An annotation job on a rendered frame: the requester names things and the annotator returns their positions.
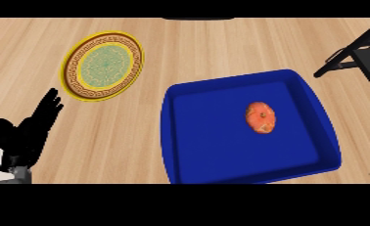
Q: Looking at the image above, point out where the yellow patterned plate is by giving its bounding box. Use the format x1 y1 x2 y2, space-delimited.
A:
59 30 146 103

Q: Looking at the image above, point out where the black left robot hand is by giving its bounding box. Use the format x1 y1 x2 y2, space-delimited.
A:
0 87 65 173

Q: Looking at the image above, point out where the orange-red pear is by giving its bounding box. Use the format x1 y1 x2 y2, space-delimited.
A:
244 101 278 135

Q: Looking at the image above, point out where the blue tray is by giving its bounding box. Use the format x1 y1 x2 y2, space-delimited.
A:
158 68 342 185

